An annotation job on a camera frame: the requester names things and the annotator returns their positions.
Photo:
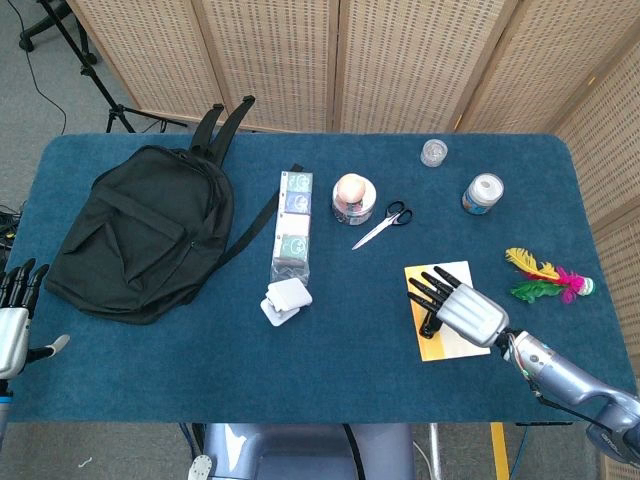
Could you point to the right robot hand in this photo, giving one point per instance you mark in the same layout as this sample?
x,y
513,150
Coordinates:
x,y
472,312

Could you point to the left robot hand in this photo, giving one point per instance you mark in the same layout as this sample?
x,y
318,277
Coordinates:
x,y
12,325

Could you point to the yellow paper pad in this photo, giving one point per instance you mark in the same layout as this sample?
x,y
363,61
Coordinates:
x,y
450,347

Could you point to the colourful feather shuttlecock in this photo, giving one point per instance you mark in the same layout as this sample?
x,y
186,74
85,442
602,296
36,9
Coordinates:
x,y
542,282

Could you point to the white lidded labelled jar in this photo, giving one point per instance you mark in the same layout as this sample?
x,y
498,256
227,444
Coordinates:
x,y
482,195

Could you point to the blue table cloth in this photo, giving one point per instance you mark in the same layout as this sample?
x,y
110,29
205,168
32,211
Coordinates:
x,y
350,375

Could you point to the metal table leg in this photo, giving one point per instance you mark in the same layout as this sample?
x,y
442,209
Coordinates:
x,y
435,450

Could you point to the clear jar of binder clips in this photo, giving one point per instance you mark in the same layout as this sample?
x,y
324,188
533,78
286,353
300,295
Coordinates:
x,y
357,214

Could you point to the black fabric backpack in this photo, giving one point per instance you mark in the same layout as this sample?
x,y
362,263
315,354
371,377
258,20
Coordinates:
x,y
140,225

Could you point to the small clear round container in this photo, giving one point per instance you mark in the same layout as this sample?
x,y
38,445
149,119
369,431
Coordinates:
x,y
434,153

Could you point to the peach coloured ball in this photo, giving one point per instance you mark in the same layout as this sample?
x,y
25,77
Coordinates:
x,y
352,189

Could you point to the clear pack of sticky notes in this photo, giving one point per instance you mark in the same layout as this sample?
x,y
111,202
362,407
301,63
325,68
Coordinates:
x,y
294,225

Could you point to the grey robot torso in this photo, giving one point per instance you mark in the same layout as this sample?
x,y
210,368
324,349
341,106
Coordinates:
x,y
300,452

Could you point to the black tripod stand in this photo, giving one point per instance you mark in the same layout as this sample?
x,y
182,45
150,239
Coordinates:
x,y
95,75

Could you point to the black office chair base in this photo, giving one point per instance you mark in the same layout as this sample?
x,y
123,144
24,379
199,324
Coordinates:
x,y
31,34

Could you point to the wicker folding screen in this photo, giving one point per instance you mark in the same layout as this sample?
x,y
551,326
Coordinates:
x,y
280,60

